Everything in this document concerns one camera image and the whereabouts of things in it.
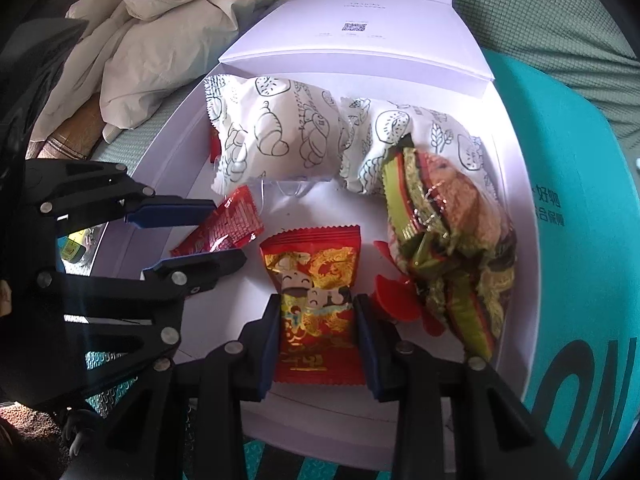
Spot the teal bubble mailer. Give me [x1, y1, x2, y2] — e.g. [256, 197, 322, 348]
[82, 50, 640, 480]

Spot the gold green candy bag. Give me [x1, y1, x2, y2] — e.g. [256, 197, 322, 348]
[380, 146, 518, 361]

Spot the brown striped cloth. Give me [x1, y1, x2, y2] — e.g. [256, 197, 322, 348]
[25, 92, 113, 166]

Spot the beige down jacket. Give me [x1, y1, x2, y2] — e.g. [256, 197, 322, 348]
[30, 0, 296, 141]

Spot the red gold snack packet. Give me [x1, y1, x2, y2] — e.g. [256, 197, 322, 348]
[259, 224, 366, 387]

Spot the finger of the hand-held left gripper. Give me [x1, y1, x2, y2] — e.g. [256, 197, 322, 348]
[37, 247, 248, 302]
[22, 159, 217, 228]

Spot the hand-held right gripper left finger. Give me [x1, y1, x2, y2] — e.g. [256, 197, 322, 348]
[62, 292, 282, 480]

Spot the white cardboard box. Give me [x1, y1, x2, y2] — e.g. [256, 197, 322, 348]
[90, 0, 543, 473]

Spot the green sofa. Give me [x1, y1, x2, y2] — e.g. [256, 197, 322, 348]
[450, 0, 640, 141]

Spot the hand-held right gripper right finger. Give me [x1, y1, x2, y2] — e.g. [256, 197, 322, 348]
[352, 292, 578, 480]

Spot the small red fan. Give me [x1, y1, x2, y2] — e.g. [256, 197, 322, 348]
[372, 240, 446, 338]

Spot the small plain red packet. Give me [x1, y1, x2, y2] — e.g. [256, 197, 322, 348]
[170, 185, 266, 258]

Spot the white printed bread packet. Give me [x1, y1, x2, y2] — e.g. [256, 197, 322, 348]
[337, 97, 493, 196]
[204, 74, 346, 196]

